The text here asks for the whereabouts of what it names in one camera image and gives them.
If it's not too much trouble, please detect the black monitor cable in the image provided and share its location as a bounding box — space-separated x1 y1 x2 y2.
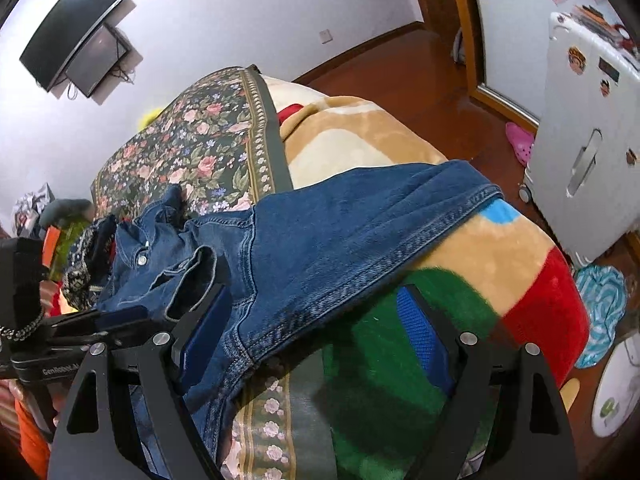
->
111 56 137 84

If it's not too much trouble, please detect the small black wall monitor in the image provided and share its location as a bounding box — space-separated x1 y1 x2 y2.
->
66 24 133 98

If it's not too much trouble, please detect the floral bedspread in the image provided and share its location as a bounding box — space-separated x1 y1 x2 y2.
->
90 66 341 480

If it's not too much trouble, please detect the black wall television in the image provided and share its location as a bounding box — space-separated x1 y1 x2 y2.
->
19 0 123 92

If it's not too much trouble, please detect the white sliding wardrobe door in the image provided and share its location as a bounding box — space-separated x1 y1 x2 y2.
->
467 0 603 128

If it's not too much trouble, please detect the white round appliance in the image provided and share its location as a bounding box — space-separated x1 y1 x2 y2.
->
591 332 640 439

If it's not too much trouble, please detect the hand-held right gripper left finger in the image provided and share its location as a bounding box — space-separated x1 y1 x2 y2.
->
47 282 236 480

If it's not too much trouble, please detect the colourful plush blanket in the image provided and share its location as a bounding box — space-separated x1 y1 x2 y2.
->
235 75 591 480

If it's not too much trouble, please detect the blue denim garment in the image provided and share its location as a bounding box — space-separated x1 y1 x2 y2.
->
95 160 503 480

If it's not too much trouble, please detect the grey pillow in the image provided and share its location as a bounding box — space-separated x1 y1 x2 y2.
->
39 198 94 229

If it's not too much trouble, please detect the white suitcase with stickers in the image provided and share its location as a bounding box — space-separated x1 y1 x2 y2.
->
520 10 640 268

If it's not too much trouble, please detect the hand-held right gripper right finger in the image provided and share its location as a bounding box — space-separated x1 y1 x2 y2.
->
397 284 582 480

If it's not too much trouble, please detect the pile of household clutter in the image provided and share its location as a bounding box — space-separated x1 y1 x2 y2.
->
12 182 57 239

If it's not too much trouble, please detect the orange cloth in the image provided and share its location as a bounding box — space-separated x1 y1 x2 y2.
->
0 380 53 480

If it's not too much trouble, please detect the pile of books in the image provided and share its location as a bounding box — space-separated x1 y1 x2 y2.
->
570 4 640 57

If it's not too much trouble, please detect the red patterned knit garment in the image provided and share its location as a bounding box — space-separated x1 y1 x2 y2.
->
61 215 119 312

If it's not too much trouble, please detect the teal patterned cloth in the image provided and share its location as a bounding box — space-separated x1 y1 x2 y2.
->
572 265 629 369

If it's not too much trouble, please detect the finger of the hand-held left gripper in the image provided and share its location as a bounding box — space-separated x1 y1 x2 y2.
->
47 306 168 348

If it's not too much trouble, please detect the pink slipper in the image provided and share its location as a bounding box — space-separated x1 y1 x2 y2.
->
505 121 536 167

